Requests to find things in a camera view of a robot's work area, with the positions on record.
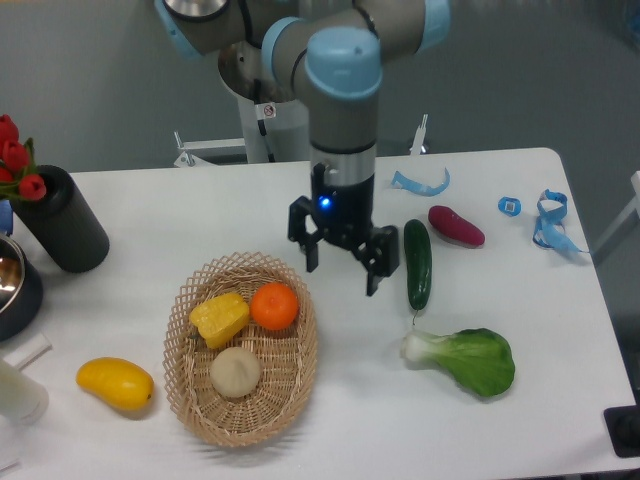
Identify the black steel pot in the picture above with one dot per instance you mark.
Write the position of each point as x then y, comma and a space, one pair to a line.
21, 289

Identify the red tulip flowers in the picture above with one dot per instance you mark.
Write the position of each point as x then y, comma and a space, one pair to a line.
20, 179

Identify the blue crumpled tape strip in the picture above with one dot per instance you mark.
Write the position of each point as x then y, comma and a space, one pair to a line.
549, 231

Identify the small white box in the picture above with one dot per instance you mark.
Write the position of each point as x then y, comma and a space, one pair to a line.
27, 351

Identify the yellow bell pepper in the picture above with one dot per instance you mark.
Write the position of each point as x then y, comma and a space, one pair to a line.
219, 319

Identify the blue tape roll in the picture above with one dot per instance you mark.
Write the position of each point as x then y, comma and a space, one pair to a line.
509, 206

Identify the yellow mango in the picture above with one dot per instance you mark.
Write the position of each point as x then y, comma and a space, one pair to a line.
119, 383

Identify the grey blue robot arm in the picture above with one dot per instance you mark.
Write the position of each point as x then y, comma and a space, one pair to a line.
334, 67

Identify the green cucumber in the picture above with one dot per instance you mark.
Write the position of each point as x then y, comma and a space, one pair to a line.
418, 256

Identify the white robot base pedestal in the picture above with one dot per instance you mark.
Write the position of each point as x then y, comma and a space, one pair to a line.
274, 124

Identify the black device at edge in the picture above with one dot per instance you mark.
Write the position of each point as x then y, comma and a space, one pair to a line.
623, 429

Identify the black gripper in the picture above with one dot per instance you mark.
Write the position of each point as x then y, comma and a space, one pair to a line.
342, 215

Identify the purple sweet potato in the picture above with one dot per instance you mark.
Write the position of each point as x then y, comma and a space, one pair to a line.
455, 228

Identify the black cylindrical vase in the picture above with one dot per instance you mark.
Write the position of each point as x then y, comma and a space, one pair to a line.
64, 224

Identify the woven wicker basket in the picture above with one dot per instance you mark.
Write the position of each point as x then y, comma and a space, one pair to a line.
287, 357

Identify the blue curved tape strip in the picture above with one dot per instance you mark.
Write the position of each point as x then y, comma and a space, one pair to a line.
400, 181

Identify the white translucent bottle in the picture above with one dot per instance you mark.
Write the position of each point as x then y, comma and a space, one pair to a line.
23, 400

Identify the green bok choy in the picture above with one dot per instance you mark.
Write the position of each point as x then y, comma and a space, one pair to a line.
480, 360

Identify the beige steamed bun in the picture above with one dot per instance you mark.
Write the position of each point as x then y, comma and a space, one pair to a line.
235, 372

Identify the orange fruit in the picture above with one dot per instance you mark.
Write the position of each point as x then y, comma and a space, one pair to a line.
274, 306

